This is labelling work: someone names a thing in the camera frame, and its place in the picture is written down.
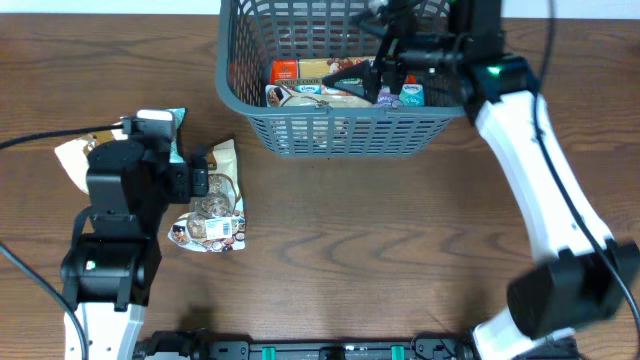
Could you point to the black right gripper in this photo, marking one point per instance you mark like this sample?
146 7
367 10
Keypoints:
390 57

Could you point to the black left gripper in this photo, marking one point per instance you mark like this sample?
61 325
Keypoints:
178 175

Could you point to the teal snack packet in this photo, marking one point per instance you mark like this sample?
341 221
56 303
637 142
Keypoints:
176 153

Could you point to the blue tissue multipack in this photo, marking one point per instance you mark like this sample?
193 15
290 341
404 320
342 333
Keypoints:
410 96

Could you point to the orange spaghetti packet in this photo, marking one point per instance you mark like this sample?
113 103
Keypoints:
314 68

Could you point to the cookie bag with barcode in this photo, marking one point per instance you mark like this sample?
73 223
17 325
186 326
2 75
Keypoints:
216 222

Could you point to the white brown snack bag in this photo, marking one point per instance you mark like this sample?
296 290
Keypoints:
279 96

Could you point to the brown white coffee bag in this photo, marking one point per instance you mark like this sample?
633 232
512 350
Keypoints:
73 155

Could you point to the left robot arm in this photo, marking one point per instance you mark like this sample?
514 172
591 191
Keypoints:
115 254

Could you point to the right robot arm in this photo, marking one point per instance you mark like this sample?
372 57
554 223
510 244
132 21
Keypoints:
582 274

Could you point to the grey plastic basket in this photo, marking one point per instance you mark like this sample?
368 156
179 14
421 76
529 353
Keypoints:
252 34

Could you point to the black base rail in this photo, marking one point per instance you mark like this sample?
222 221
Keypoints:
201 345

